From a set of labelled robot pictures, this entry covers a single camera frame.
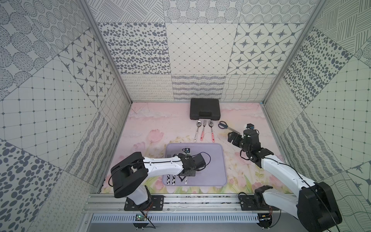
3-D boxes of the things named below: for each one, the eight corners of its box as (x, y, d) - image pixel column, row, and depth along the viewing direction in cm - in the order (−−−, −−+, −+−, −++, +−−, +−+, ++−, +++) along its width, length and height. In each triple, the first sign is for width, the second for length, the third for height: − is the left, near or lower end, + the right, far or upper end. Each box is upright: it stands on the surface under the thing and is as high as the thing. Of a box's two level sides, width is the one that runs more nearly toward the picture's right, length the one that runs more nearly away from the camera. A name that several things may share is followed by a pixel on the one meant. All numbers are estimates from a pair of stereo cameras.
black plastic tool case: (190, 120, 111) (190, 116, 106) (190, 99, 126) (190, 95, 121) (220, 120, 111) (221, 116, 106) (216, 99, 126) (217, 95, 121)
